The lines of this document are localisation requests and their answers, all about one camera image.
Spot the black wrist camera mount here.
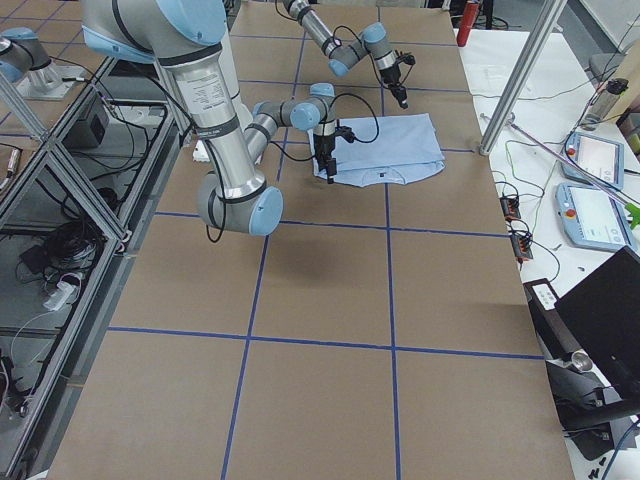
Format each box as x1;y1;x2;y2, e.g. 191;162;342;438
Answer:
395;50;416;67
335;126;356;143

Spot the black cable bundle on floor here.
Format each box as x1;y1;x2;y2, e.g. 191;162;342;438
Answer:
14;219;109;291

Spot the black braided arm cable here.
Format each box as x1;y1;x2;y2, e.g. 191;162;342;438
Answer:
332;24;416;86

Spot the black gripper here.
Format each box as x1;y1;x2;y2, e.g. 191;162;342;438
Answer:
383;67;408;109
313;133;337;184

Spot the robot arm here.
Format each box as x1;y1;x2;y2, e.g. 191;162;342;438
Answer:
282;1;415;109
82;0;335;236

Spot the red cylinder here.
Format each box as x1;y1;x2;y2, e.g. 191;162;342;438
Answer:
456;0;479;47

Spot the near blue teach pendant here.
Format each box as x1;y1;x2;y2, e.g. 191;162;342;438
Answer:
555;182;637;252

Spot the far blue teach pendant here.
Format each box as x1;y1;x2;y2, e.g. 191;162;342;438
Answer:
562;132;624;190

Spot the blue teach pendant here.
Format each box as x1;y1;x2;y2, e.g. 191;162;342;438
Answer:
562;132;624;190
555;182;637;252

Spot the black laptop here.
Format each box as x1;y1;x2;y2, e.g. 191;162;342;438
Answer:
556;246;639;398

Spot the grabber stick with green handle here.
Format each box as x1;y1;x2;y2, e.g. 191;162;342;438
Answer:
508;122;639;229

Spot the light blue t-shirt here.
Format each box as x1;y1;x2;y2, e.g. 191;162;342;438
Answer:
333;113;445;187

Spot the aluminium frame post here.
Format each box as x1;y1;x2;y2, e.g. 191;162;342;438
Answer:
479;0;567;156

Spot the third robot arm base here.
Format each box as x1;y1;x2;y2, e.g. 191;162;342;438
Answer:
1;27;73;100

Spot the black device with silver knob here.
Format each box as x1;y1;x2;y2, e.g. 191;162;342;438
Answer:
523;279;639;460

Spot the aluminium side frame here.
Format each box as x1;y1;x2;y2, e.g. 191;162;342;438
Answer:
1;57;181;479

